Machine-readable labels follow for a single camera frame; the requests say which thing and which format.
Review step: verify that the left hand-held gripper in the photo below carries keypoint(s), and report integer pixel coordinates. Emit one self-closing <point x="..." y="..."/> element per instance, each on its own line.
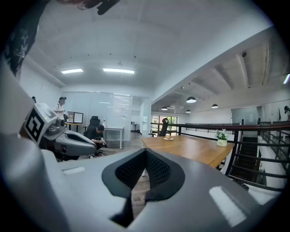
<point x="36" y="123"/>

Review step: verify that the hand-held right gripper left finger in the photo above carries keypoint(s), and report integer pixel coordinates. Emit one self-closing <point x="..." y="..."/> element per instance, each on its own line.
<point x="90" y="181"/>

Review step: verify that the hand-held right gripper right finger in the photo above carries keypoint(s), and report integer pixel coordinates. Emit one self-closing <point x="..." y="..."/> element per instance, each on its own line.
<point x="194" y="192"/>

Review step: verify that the white round plate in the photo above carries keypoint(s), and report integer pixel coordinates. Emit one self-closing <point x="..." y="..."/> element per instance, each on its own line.
<point x="165" y="139"/>

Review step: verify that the small wooden desk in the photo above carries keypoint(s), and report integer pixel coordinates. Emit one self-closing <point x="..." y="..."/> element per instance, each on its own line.
<point x="73" y="124"/>

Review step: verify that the black office chair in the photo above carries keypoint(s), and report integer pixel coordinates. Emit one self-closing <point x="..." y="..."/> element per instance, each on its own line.
<point x="164" y="128"/>
<point x="93" y="121"/>

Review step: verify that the black framed display box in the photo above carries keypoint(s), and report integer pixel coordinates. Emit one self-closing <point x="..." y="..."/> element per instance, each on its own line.
<point x="75" y="117"/>

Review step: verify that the white desk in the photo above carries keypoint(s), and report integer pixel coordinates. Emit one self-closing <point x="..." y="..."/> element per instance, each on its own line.
<point x="114" y="129"/>

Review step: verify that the potted plant in white pot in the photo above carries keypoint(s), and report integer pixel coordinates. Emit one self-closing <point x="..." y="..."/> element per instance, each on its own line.
<point x="222" y="138"/>

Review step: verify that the wooden table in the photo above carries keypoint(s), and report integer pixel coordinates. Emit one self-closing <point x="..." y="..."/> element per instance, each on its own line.
<point x="249" y="145"/>

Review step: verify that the ceiling light panel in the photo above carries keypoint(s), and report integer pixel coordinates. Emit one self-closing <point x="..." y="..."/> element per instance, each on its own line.
<point x="72" y="71"/>
<point x="118" y="71"/>

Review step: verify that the black pendant lamp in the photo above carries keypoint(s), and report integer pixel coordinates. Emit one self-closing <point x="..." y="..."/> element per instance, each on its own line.
<point x="191" y="100"/>
<point x="164" y="108"/>
<point x="188" y="111"/>
<point x="214" y="106"/>

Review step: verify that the person's black star-print shirt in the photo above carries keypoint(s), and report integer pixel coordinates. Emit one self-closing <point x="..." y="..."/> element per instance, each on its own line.
<point x="20" y="45"/>

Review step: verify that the black head-worn camera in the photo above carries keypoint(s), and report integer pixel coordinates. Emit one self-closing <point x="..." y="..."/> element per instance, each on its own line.
<point x="107" y="6"/>

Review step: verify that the dome security camera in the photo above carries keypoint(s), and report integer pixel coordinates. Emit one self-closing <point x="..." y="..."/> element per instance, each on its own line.
<point x="244" y="54"/>

